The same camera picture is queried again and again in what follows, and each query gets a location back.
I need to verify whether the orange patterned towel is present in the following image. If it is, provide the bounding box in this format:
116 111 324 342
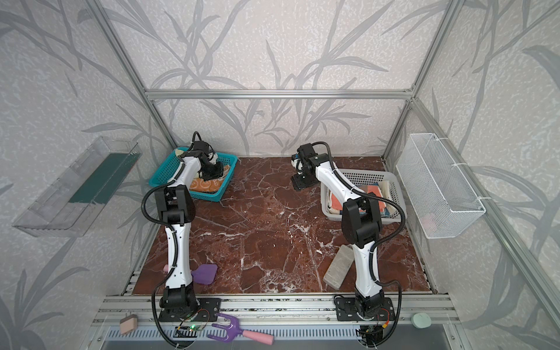
189 165 230 193

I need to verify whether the coral brown bear towel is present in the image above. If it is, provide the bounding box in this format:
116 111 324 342
329 183 388 216

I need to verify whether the blue cream Doraemon towel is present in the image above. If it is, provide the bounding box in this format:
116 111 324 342
322 181 397 220

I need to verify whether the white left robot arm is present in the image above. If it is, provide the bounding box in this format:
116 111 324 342
141 140 224 312

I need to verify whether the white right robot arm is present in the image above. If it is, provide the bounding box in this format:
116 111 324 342
291 141 406 317

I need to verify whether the teal plastic basket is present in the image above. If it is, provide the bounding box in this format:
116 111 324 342
148 151 239 202

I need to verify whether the white plastic basket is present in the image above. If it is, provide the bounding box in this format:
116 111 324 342
321 169 406 222

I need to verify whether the grey stone block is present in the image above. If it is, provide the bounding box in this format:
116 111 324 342
323 245 354 290

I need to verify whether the pink sponge block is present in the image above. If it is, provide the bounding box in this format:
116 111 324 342
119 314 139 335

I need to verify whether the mint green round object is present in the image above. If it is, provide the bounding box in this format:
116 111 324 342
411 312 433 329

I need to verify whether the purple toy shovel pink handle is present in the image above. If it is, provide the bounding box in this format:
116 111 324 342
165 264 218 289

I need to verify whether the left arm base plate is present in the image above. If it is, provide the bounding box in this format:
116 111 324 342
158 297 222 339

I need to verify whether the white wire mesh basket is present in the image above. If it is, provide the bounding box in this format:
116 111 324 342
396 133 486 239

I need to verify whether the clear plastic wall shelf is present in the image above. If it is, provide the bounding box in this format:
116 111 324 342
13 137 141 238

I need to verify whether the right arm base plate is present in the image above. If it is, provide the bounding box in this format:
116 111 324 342
333 295 396 323

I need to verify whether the aluminium frame profile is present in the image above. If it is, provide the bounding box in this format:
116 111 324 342
86 1 559 327

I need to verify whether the purple toy rake pink handle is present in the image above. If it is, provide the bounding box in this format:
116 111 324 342
207 313 274 346

